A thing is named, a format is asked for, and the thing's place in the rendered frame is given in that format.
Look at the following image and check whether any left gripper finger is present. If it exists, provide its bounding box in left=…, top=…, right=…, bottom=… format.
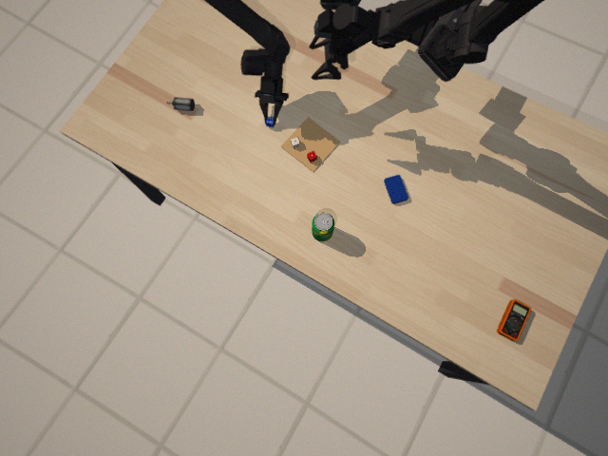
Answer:
left=311, top=63, right=341, bottom=80
left=309, top=35, right=330, bottom=49

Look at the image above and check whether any green and yellow striped soda can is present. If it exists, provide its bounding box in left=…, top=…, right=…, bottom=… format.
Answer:
left=312, top=213, right=334, bottom=241

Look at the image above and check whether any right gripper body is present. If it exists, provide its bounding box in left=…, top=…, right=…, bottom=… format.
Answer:
left=255, top=74, right=289, bottom=105

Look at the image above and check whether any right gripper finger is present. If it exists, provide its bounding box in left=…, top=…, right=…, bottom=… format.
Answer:
left=259, top=103, right=268, bottom=124
left=274, top=103, right=283, bottom=125

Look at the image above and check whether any tan mat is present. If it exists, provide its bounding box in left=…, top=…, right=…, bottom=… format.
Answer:
left=281, top=117, right=340, bottom=172

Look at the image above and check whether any orange digital multimeter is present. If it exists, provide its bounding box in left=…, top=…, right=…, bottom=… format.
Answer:
left=497, top=299, right=531, bottom=341

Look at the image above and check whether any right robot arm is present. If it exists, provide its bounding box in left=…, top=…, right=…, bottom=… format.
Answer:
left=204, top=0, right=290, bottom=102

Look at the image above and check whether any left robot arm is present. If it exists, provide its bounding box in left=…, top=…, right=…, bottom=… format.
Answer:
left=313, top=0, right=544, bottom=79

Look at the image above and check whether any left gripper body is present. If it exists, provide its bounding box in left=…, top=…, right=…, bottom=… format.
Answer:
left=324, top=39, right=360, bottom=76

